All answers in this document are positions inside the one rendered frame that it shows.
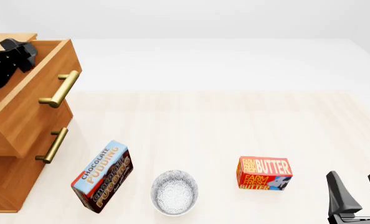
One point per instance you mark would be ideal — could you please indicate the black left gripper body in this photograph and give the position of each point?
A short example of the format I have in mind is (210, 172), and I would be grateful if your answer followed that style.
(21, 52)

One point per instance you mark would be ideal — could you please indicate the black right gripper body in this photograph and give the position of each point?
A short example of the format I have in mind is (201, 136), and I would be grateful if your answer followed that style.
(359, 219)

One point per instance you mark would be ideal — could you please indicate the wooden drawer, open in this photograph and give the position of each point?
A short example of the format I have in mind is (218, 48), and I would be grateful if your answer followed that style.
(26, 112)

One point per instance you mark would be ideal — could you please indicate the wooden drawer, closed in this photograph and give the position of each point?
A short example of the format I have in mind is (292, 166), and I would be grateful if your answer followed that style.
(61, 117)

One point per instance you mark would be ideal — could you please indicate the wooden cabinet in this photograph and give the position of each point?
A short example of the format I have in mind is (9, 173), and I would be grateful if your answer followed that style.
(4, 186)

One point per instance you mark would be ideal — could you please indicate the patterned black and white bowl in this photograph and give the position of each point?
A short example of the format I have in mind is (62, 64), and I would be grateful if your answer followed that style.
(174, 193)

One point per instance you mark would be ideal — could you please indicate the red butter box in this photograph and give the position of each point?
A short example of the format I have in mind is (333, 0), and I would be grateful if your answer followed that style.
(263, 173)

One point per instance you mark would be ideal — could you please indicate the chocolate pudding box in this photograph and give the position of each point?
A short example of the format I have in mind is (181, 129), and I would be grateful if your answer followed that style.
(105, 173)

